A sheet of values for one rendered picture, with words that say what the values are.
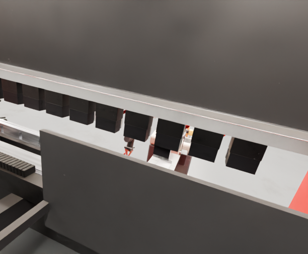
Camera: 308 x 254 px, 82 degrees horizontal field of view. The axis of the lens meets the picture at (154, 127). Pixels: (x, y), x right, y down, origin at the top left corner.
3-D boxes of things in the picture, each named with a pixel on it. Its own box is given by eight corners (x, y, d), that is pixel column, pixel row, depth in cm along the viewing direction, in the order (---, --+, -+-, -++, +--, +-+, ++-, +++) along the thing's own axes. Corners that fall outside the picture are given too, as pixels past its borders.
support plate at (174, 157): (179, 156, 134) (180, 155, 133) (172, 174, 110) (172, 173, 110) (157, 149, 138) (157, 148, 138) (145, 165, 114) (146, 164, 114)
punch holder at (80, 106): (95, 122, 121) (97, 98, 115) (87, 125, 113) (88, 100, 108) (77, 117, 125) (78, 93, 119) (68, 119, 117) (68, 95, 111)
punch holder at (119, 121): (122, 129, 116) (124, 105, 111) (115, 133, 108) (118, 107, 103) (102, 124, 120) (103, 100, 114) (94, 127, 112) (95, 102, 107)
